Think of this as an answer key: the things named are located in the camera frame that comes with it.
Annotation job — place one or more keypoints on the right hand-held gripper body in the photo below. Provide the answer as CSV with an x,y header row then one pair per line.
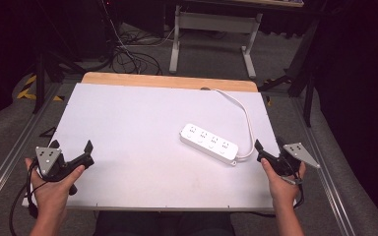
x,y
297,156

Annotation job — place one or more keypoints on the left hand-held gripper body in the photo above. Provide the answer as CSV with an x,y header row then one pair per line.
x,y
47,159

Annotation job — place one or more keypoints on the person's left hand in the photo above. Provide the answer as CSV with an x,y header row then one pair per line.
x,y
53,188

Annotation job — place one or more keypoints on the person's right hand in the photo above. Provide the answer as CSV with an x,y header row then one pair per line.
x,y
280,188

